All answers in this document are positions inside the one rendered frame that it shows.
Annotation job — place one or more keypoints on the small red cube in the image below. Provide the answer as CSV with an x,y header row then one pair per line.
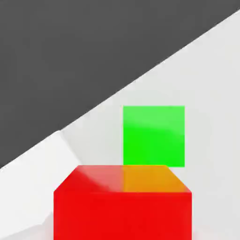
x,y
121,213

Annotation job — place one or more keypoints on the small green cube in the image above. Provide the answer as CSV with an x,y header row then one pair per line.
x,y
153,136

